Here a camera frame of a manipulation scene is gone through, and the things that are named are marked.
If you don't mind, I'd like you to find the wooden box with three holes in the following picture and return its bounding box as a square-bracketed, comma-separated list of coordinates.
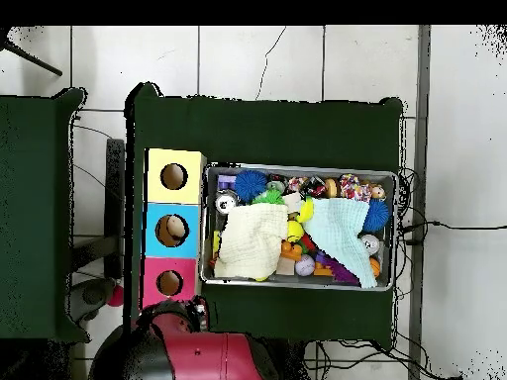
[140, 147, 208, 312]

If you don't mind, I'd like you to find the silver mesh bin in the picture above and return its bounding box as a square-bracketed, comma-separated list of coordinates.
[199, 162, 398, 292]

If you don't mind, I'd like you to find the green spiky rubber ball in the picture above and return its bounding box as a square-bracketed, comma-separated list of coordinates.
[252, 188, 285, 206]

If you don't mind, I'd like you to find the blue spiky rubber ball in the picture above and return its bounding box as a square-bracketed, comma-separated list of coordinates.
[234, 169, 269, 204]
[361, 198, 391, 234]

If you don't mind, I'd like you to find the crushed silver can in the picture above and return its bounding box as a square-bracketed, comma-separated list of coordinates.
[214, 189, 240, 216]

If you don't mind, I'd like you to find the cream cloth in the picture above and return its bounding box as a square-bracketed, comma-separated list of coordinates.
[213, 202, 289, 279]

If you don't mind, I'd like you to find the yellow plastic ball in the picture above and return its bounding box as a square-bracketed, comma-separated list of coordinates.
[286, 220, 305, 243]

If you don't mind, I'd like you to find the crushed black can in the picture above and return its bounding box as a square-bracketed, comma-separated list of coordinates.
[299, 175, 327, 198]

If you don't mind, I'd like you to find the white baseball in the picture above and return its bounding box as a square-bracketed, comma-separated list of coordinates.
[294, 253, 317, 277]

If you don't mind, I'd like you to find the dark green table cloth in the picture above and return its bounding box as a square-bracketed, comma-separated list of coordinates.
[124, 82, 405, 351]
[0, 87, 90, 343]

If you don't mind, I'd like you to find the light blue cloth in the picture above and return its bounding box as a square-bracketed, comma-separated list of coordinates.
[302, 196, 378, 289]

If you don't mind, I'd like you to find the grey pendant with red button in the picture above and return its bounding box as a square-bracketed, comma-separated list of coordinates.
[69, 276, 125, 323]

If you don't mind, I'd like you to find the black tripod leg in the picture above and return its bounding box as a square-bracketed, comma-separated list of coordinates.
[0, 27, 63, 77]

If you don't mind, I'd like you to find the multicoloured rope toy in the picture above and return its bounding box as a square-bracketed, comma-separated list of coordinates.
[338, 173, 372, 203]

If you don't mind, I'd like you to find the black power cable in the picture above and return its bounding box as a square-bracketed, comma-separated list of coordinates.
[400, 220, 507, 236]

